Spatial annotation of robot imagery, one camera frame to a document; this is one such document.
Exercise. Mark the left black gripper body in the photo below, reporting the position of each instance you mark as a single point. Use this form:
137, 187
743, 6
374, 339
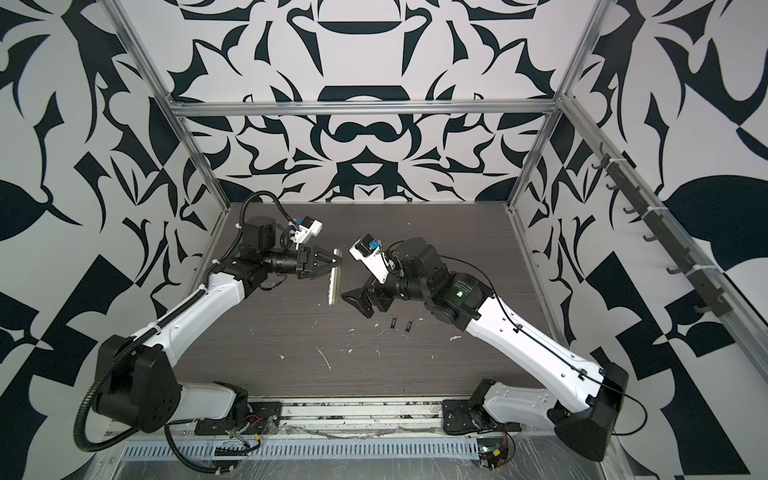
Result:
303, 261

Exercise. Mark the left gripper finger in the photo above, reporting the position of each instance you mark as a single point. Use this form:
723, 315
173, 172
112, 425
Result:
329, 257
330, 272

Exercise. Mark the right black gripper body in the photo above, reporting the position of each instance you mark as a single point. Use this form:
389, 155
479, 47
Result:
386, 291

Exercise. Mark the white remote control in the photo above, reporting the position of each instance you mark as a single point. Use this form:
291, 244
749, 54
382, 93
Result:
335, 279

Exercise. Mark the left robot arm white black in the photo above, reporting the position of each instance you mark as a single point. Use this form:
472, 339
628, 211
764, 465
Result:
135, 382

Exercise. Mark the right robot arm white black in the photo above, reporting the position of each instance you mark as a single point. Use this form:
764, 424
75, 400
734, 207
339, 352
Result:
579, 400

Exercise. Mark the small green circuit board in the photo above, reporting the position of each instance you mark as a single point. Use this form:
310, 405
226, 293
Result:
495, 452

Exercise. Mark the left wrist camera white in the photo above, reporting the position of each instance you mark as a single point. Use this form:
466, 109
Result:
305, 229

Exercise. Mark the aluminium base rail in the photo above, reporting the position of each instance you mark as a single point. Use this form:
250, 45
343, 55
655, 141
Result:
360, 414

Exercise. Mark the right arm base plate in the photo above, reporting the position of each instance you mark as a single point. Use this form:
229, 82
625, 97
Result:
464, 417

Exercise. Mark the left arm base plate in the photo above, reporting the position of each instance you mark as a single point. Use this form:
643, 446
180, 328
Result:
260, 417

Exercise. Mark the white slotted cable duct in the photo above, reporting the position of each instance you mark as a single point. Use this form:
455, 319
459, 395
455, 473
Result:
341, 449

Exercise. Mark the aluminium frame back bar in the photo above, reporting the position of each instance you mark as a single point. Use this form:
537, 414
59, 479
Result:
372, 107

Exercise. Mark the black wall hook rack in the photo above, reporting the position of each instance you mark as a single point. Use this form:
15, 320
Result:
666, 230

